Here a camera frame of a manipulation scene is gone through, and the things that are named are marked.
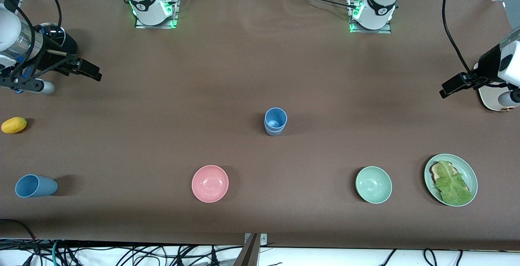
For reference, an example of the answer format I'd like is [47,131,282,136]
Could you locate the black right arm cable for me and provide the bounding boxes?
[0,0,78,84]

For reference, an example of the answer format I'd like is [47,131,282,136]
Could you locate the brown table cover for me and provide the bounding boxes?
[0,0,520,252]

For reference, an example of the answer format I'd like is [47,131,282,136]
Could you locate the toasted bread slice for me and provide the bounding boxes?
[431,161,471,193]

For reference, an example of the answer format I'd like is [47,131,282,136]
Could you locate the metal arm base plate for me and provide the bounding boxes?
[349,0,392,35]
[135,0,180,29]

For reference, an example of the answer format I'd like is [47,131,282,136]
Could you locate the black floor cable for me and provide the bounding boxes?
[0,219,39,266]

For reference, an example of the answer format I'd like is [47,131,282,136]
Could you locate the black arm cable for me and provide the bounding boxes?
[0,0,78,84]
[442,0,494,86]

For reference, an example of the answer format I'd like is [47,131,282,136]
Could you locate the metal table bracket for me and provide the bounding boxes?
[244,233,268,247]

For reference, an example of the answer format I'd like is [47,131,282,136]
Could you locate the white toaster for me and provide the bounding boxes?
[474,61,520,112]

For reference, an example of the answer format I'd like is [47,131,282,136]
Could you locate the pink bowl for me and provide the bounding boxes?
[192,165,229,203]

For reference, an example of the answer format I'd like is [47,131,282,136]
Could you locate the yellow lemon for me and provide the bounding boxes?
[1,117,28,134]

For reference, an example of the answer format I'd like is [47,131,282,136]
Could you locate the green lettuce leaf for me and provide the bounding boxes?
[435,160,474,205]

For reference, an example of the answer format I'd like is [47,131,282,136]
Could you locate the glass lid with blue knob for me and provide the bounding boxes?
[35,23,66,44]

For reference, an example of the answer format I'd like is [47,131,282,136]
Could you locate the green bowl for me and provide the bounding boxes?
[355,166,393,204]

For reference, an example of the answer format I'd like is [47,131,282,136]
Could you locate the green round plate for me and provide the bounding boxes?
[424,154,478,207]

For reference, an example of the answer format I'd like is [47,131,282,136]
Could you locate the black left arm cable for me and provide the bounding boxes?
[442,0,494,86]

